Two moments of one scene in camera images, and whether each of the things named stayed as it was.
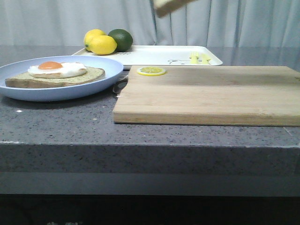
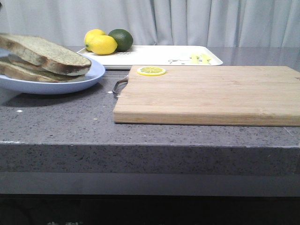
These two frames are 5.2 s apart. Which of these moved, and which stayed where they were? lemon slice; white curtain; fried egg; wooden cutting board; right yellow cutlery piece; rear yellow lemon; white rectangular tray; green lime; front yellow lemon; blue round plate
Moved: blue round plate; fried egg
Stayed: white curtain; white rectangular tray; rear yellow lemon; green lime; right yellow cutlery piece; front yellow lemon; wooden cutting board; lemon slice
